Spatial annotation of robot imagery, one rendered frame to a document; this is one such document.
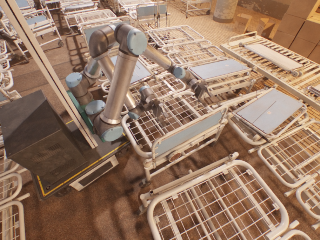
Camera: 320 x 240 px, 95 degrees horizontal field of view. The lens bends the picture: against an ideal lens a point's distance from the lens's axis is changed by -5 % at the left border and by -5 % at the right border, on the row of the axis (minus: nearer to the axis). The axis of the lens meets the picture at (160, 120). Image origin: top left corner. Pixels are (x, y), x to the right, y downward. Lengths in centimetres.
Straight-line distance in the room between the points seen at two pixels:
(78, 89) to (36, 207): 124
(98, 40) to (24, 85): 271
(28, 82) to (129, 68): 297
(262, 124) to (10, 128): 202
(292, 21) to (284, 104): 259
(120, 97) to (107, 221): 118
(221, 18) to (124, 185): 526
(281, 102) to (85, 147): 208
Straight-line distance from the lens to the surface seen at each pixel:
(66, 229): 187
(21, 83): 379
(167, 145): 121
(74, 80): 157
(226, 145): 209
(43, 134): 125
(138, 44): 88
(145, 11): 411
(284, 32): 441
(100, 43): 111
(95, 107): 121
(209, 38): 457
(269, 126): 168
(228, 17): 581
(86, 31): 263
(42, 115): 139
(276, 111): 189
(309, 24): 428
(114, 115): 104
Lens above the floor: 166
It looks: 51 degrees down
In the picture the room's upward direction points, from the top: straight up
